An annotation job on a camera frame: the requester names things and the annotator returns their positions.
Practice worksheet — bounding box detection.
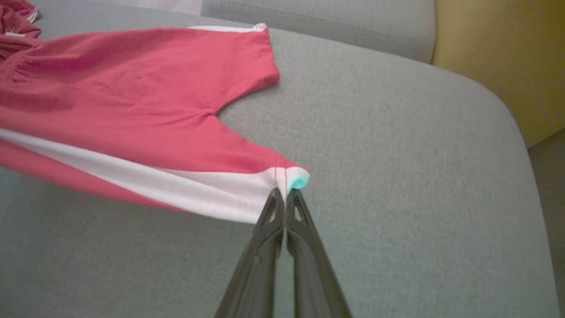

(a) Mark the grey fabric sofa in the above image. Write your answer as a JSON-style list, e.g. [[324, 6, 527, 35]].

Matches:
[[0, 0, 561, 318]]

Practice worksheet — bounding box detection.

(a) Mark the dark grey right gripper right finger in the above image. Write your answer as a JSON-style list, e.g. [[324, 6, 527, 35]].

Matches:
[[286, 189, 353, 318]]

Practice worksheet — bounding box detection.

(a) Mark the crumpled red garment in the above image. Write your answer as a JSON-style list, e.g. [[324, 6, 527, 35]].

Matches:
[[0, 0, 42, 40]]

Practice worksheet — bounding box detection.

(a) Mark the yellow cushion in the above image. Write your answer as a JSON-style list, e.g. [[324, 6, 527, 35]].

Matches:
[[432, 0, 565, 148]]

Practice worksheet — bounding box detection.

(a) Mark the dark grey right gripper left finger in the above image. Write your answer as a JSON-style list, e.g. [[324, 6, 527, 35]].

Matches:
[[214, 187, 285, 318]]

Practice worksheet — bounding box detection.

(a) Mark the red white basketball jersey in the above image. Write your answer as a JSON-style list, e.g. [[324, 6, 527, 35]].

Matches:
[[0, 23, 311, 224]]

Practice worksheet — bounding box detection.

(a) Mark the grey sofa back cushion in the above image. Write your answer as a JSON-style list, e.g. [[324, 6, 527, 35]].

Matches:
[[201, 0, 436, 64]]

